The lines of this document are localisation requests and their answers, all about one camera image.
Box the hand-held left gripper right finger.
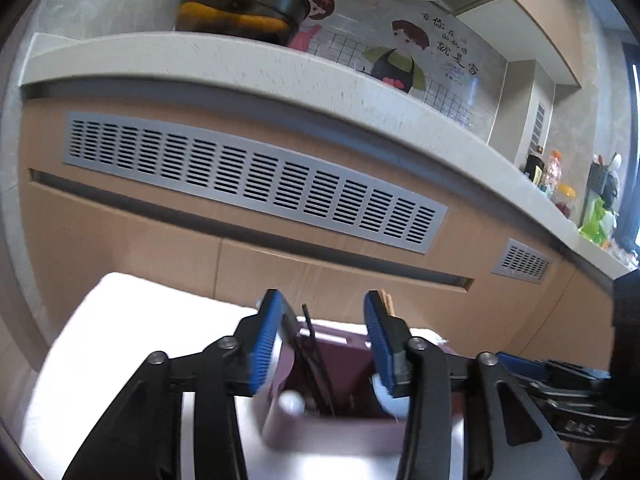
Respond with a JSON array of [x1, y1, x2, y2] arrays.
[[363, 290, 583, 480]]

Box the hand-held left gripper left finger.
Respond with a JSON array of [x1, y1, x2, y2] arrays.
[[62, 288, 288, 480]]

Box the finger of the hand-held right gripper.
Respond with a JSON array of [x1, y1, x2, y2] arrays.
[[495, 351, 611, 386]]

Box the black spatula with metal handle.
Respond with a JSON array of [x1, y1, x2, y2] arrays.
[[301, 302, 341, 416]]

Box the maroon plastic utensil holder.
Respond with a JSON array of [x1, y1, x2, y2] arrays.
[[260, 322, 451, 458]]

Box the small grey vent grille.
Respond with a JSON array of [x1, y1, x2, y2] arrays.
[[491, 238, 553, 286]]

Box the white towel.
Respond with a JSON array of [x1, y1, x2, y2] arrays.
[[22, 272, 451, 480]]

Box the green plastic item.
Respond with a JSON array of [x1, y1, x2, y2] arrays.
[[579, 197, 617, 246]]

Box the long grey vent grille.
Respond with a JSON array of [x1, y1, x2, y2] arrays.
[[61, 111, 449, 256]]

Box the yellow-lid jar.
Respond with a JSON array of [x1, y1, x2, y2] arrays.
[[555, 184, 577, 218]]

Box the clear bottle with orange cap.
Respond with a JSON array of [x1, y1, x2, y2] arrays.
[[545, 149, 564, 198]]

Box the grey utensil rack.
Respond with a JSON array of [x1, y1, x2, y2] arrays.
[[582, 152, 624, 228]]

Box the dark bottle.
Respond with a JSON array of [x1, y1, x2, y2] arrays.
[[525, 145, 546, 177]]

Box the grey stone countertop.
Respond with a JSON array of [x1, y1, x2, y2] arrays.
[[20, 31, 640, 281]]

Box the cartoon wall poster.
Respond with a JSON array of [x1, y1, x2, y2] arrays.
[[287, 0, 506, 143]]

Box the black pan with yellow handle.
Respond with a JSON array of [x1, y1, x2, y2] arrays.
[[175, 0, 311, 47]]

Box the wooden wall cabinet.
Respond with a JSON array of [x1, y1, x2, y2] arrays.
[[510, 0, 586, 88]]

